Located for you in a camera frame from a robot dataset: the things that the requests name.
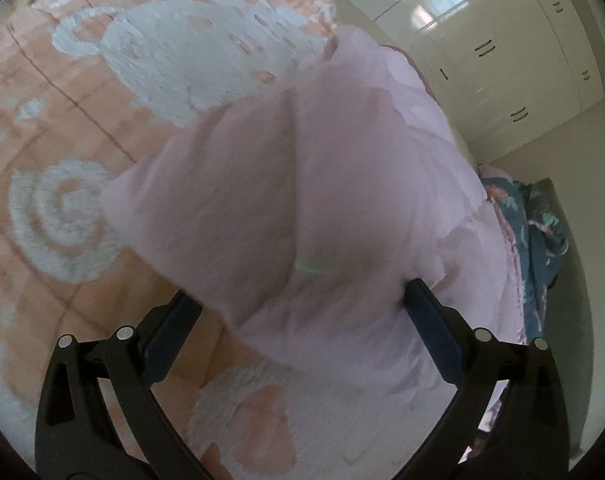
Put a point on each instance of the teal floral cloth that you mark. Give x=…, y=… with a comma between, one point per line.
x=537, y=240

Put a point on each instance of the orange and white patterned blanket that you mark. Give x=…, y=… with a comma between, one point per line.
x=107, y=100

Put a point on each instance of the cream wardrobe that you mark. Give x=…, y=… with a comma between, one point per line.
x=492, y=25

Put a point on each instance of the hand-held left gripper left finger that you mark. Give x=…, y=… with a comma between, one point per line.
x=167, y=335

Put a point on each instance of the pink quilted jacket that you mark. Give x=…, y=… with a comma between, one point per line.
x=322, y=200

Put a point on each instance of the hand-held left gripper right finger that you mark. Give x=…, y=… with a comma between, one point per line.
x=435, y=332

